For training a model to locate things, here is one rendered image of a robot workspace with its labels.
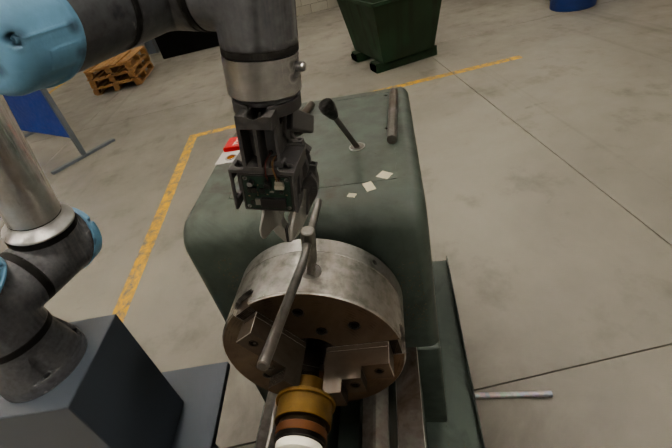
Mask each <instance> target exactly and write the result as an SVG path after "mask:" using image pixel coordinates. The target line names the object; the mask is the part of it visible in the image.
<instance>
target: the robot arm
mask: <svg viewBox="0 0 672 448"><path fill-rule="evenodd" d="M170 31H196V32H217V36H218V42H219V47H220V52H221V54H220V55H221V60H222V65H223V71H224V76H225V81H226V87H227V92H228V94H229V96H231V99H232V105H233V110H234V112H235V113H236V114H235V115H234V121H235V127H236V132H237V137H238V143H239V148H240V151H239V153H238V154H237V156H236V157H235V159H234V160H233V162H232V163H231V165H230V166H229V168H228V174H229V178H230V183H231V188H232V193H233V197H234V202H235V207H236V209H239V208H240V206H241V204H242V202H243V200H244V203H245V208H246V209H254V210H261V212H262V217H261V222H260V227H259V231H260V236H261V237H262V238H263V239H265V238H266V237H267V236H268V235H269V234H270V233H271V232H272V230H273V231H274V232H275V233H276V234H277V235H278V236H279V237H280V238H281V239H282V240H283V241H284V242H292V241H293V240H294V239H295V238H296V237H297V236H298V235H299V233H300V232H301V230H302V228H303V225H304V223H305V221H306V219H307V216H308V214H309V210H310V208H311V206H312V204H313V202H314V200H315V198H316V195H317V192H318V189H319V175H318V171H317V163H318V162H317V161H311V155H310V151H311V149H312V147H311V146H310V145H308V144H307V143H306V142H304V137H298V136H301V135H302V134H303V133H312V132H313V129H314V116H313V115H311V114H308V113H306V112H303V111H301V110H299V108H300V107H301V104H302V103H301V91H300V89H301V86H302V85H301V72H303V71H305V70H306V63H305V62H304V61H299V57H298V56H299V42H298V29H297V15H296V2H295V0H0V217H1V218H2V220H3V221H4V223H5V224H4V226H3V228H2V230H1V238H2V239H3V241H4V242H5V244H6V245H7V247H8V248H7V249H5V250H4V251H3V252H1V253H0V396H2V397H3V398H4V399H5V400H7V401H9V402H12V403H22V402H26V401H30V400H33V399H35V398H37V397H40V396H42V395H43V394H45V393H47V392H49V391H50V390H52V389H53V388H55V387H56V386H57V385H59V384H60V383H61V382H62V381H63V380H65V379H66V378H67V377H68V376H69V375H70V374H71V373H72V372H73V370H74V369H75V368H76V367H77V365H78V364H79V363H80V361H81V359H82V358H83V356H84V354H85V351H86V348H87V339H86V336H85V335H84V334H83V333H82V331H81V330H80V329H79V328H78V327H76V326H75V325H73V324H70V323H68V322H66V321H64V320H62V319H59V318H57V317H55V316H53V315H52V314H51V313H50V312H49V311H48V310H47V309H46V308H45V307H44V305H45V304H46V303H47V302H48V301H49V300H50V299H51V298H52V297H53V296H54V295H55V294H56V293H58V292H59V291H60V290H61V289H62V288H63V287H64V286H65V285H66V284H67V283H68V282H69V281H70V280H71V279H73V278H74V277H75V276H76V275H77V274H78V273H79V272H80V271H81V270H82V269H84V268H85V267H87V266H88V265H89V264H90V263H91V262H92V260H93V259H94V258H95V257H96V256H97V255H98V253H99V252H100V250H101V248H102V236H101V233H100V230H99V228H98V227H97V225H96V224H95V222H94V221H91V220H90V217H89V216H88V215H87V214H86V213H84V212H83V211H81V210H79V209H77V208H74V207H71V206H69V205H67V204H65V203H59V201H58V199H57V197H56V195H55V193H54V192H53V190H52V188H51V186H50V184H49V182H48V180H47V178H46V176H45V174H44V172H43V171H42V169H41V167H40V165H39V163H38V161H37V159H36V157H35V155H34V153H33V152H32V150H31V148H30V146H29V144H28V142H27V140H26V138H25V136H24V134H23V132H22V131H21V129H20V127H19V125H18V123H17V121H16V119H15V117H14V115H13V113H12V112H11V110H10V108H9V106H8V104H7V102H6V100H5V98H4V96H3V95H5V96H23V95H27V94H30V93H33V92H35V91H38V90H40V89H46V88H51V87H55V86H58V85H60V84H63V83H65V82H66V81H68V80H70V79H71V78H73V77H74V76H75V75H76V74H77V73H79V72H81V71H84V70H86V69H88V68H90V67H92V66H95V65H97V64H99V63H101V62H103V61H106V60H108V59H110V58H112V57H114V56H116V55H119V54H121V53H124V52H126V51H127V50H130V49H132V48H134V47H137V46H139V45H141V44H143V43H145V42H148V41H150V40H152V39H154V38H156V37H158V36H161V35H163V34H165V33H167V32H170ZM236 175H237V178H238V183H239V188H240V192H239V194H238V196H237V192H236V187H235V182H234V178H235V177H236ZM285 211H288V212H290V213H289V216H288V220H289V222H290V223H288V222H287V221H286V219H285V217H284V212H285Z"/></svg>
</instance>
